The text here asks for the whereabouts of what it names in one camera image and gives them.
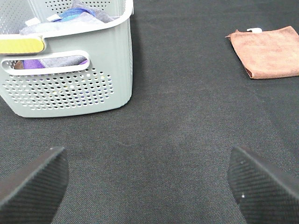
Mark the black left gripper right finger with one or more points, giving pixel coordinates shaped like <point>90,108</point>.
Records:
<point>265,194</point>

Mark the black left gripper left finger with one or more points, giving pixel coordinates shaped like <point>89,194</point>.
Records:
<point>33,194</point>

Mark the white towel tag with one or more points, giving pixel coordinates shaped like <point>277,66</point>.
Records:
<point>254,30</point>

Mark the brown folded towel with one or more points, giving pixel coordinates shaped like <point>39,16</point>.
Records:
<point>267,54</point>

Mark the grey perforated laundry basket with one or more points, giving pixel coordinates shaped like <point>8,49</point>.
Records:
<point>103,83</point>

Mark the yellow basket label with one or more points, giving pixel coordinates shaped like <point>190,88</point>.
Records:
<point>22,45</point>

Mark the dark grey table mat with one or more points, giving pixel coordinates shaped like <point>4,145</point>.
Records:
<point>163,157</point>

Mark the purple towel in basket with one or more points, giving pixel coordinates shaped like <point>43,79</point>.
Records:
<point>40,64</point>

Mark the blue towel in basket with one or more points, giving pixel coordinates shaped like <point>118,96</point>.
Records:
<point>72,13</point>

